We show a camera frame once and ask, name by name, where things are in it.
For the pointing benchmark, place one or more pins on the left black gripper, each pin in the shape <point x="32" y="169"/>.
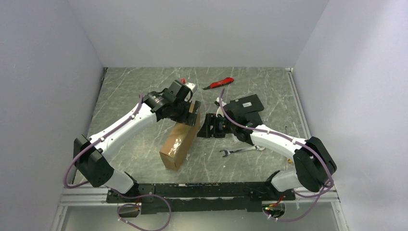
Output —
<point x="188" y="118"/>

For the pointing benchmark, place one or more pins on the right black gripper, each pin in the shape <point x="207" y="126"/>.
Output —
<point x="210" y="120"/>

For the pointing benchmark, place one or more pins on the brown cardboard express box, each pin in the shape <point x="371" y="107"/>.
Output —
<point x="179" y="141"/>

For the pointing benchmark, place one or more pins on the red utility knife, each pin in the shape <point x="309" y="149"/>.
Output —
<point x="223" y="82"/>

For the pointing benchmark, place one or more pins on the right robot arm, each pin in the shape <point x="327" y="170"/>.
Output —
<point x="313" y="165"/>

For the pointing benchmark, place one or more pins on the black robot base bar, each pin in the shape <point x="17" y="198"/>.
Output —
<point x="194" y="197"/>

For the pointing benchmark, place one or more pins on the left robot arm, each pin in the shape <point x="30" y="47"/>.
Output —
<point x="91" y="155"/>

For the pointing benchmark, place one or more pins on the black square box with label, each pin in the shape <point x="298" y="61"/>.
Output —
<point x="245" y="105"/>

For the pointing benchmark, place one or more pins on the silver open-end wrench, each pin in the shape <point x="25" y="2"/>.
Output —
<point x="227" y="152"/>

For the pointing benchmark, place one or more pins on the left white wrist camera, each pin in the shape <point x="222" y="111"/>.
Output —
<point x="191" y="86"/>

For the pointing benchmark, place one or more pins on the aluminium frame rail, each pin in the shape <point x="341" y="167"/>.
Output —
<point x="276" y="211"/>

